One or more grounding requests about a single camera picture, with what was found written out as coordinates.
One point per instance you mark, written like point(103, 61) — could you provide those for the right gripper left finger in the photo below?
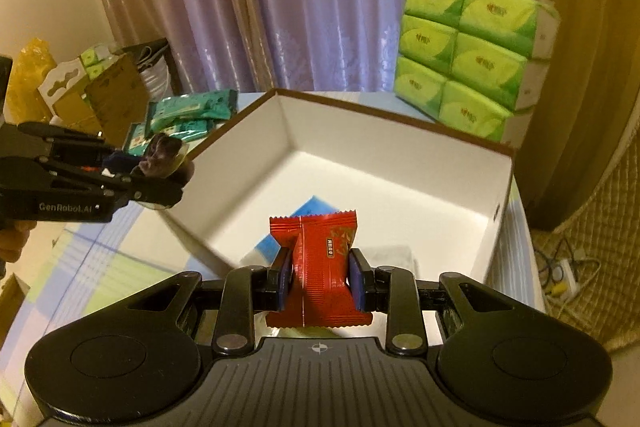
point(248, 290)

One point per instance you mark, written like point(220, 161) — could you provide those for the brown cardboard box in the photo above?
point(438, 192)

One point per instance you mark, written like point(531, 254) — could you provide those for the brown cardboard boxes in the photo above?
point(106, 89)

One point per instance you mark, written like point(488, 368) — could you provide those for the red snack packet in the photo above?
point(319, 296)

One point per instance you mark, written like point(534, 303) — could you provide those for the upper green wet wipes pack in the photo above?
point(212, 105)

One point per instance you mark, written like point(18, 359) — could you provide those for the white power strip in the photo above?
point(562, 284)

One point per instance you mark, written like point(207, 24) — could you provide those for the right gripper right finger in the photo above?
point(393, 292)

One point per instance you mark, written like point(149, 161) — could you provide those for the wooden door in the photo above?
point(584, 108)

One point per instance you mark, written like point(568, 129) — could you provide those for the dark scrunchie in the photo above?
point(163, 157)

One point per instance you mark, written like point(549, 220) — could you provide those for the quilted chair back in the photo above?
point(601, 242)

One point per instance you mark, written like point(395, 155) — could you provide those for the green wet wipes pack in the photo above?
point(186, 130)
point(212, 105)

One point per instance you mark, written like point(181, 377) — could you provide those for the person's left hand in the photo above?
point(13, 237)

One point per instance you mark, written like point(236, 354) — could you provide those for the checked tablecloth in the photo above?
point(89, 267)

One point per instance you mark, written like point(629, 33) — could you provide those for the yellow plastic bag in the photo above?
point(29, 70)

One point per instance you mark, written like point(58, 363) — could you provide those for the green tissue multipack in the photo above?
point(477, 66)

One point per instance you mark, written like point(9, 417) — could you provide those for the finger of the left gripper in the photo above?
point(76, 148)
point(38, 189)

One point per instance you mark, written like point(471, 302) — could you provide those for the lower green wet wipes pack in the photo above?
point(186, 130)

